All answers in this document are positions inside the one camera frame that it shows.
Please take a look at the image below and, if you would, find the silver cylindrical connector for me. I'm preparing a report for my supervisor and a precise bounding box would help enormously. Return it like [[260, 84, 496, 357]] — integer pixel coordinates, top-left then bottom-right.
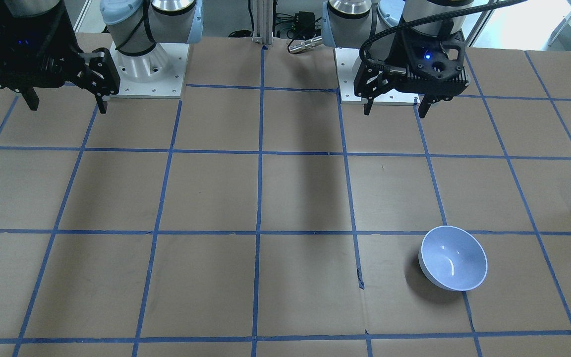
[[287, 36, 323, 55]]

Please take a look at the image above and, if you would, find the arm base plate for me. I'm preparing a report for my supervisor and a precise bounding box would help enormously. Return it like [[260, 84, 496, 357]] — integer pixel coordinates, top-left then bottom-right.
[[110, 43, 191, 99], [335, 48, 421, 106]]

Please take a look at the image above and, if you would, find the aluminium frame post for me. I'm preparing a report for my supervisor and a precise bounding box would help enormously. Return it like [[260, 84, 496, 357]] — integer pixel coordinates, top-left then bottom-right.
[[248, 0, 276, 48]]

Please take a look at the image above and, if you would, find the blue bowl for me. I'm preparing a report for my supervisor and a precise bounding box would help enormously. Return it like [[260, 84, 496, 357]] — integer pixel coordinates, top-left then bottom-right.
[[418, 226, 489, 292]]

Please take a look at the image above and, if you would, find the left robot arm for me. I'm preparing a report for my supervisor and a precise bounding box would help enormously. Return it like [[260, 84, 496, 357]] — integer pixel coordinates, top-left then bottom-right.
[[321, 0, 472, 118]]

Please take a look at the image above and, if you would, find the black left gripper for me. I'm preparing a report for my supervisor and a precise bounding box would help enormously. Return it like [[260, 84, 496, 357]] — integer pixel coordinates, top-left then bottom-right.
[[354, 29, 468, 119]]

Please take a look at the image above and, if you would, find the black power adapter box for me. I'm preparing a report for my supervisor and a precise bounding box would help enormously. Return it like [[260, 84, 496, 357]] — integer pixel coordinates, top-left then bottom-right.
[[292, 11, 316, 33]]

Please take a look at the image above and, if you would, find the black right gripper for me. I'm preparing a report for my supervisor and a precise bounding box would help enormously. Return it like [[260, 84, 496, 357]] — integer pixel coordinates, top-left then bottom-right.
[[0, 11, 120, 115]]

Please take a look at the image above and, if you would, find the black braided cable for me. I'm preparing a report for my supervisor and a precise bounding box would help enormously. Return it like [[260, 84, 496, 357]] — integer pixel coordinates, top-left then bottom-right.
[[360, 0, 529, 76]]

